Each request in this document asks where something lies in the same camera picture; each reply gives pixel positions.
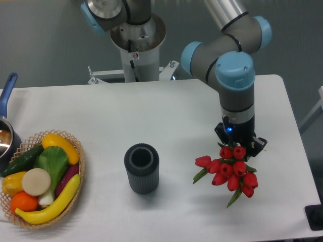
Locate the beige round radish slice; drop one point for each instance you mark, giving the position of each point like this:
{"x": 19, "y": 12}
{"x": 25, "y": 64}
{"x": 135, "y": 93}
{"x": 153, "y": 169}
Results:
{"x": 36, "y": 182}

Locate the yellow bell pepper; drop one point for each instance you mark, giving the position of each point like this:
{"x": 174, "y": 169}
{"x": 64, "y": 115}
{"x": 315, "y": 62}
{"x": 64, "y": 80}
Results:
{"x": 12, "y": 184}

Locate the yellow banana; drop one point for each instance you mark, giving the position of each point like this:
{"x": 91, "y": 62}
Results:
{"x": 56, "y": 208}

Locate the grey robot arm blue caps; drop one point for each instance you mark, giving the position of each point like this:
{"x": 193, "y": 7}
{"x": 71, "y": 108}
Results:
{"x": 225, "y": 65}

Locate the green cucumber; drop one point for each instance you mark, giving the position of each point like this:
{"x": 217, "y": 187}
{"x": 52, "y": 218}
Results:
{"x": 24, "y": 162}

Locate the green bok choy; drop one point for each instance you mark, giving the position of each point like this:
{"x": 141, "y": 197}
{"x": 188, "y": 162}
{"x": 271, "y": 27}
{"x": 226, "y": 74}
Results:
{"x": 54, "y": 160}

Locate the blue handled saucepan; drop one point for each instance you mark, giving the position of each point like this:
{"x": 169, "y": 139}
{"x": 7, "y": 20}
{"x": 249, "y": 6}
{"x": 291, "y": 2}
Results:
{"x": 10, "y": 141}

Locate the dark grey ribbed vase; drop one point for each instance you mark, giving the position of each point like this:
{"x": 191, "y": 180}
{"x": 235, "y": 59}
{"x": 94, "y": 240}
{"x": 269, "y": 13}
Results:
{"x": 142, "y": 166}

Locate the black device at table edge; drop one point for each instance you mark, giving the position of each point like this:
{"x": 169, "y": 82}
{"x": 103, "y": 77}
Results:
{"x": 314, "y": 216}

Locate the orange fruit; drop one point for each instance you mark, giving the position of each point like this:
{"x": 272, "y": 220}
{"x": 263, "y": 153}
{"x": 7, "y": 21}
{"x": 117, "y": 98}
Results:
{"x": 24, "y": 202}

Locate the woven wicker basket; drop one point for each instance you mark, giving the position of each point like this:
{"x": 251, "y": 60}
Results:
{"x": 28, "y": 144}

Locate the yellow squash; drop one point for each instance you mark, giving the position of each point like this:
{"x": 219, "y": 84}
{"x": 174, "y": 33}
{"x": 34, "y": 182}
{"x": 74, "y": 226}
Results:
{"x": 59, "y": 141}

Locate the purple sweet potato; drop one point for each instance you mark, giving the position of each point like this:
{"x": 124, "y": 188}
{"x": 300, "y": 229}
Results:
{"x": 71, "y": 171}

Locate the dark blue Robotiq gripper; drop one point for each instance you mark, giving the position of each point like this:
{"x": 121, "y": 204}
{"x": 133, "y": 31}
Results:
{"x": 230, "y": 134}

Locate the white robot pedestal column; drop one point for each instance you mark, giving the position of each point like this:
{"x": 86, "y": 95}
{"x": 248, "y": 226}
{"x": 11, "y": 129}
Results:
{"x": 139, "y": 48}

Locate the white metal base frame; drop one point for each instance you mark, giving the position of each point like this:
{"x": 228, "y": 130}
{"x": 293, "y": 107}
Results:
{"x": 99, "y": 77}

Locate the red tulip bouquet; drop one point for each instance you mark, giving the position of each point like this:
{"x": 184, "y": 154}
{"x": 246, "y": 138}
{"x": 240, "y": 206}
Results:
{"x": 231, "y": 169}

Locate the white frame at right edge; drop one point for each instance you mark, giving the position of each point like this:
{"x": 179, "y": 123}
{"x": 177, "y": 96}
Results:
{"x": 312, "y": 115}

